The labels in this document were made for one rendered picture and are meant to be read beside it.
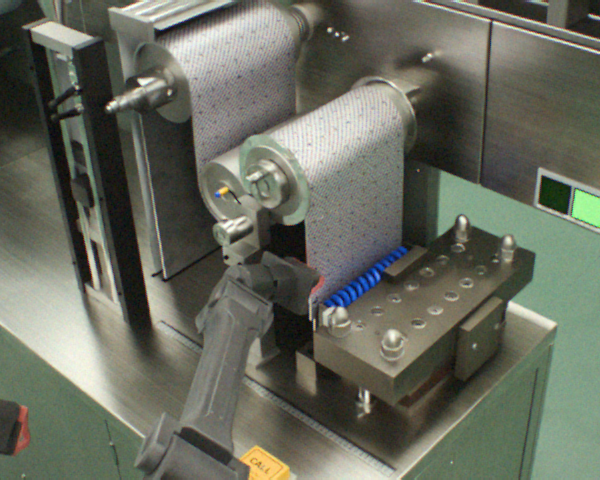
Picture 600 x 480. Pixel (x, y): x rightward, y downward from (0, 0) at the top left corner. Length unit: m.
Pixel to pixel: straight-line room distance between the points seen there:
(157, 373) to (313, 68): 0.62
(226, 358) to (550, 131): 0.64
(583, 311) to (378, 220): 1.72
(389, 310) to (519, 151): 0.33
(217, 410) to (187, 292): 0.77
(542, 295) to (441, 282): 1.69
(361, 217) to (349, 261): 0.08
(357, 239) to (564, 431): 1.39
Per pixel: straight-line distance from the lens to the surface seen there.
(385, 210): 1.53
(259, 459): 1.39
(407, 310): 1.47
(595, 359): 2.99
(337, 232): 1.44
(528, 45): 1.42
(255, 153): 1.38
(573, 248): 3.45
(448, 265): 1.57
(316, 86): 1.74
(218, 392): 1.02
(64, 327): 1.72
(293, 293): 1.37
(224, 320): 1.17
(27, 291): 1.83
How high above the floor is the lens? 1.97
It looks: 35 degrees down
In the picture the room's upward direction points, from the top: 3 degrees counter-clockwise
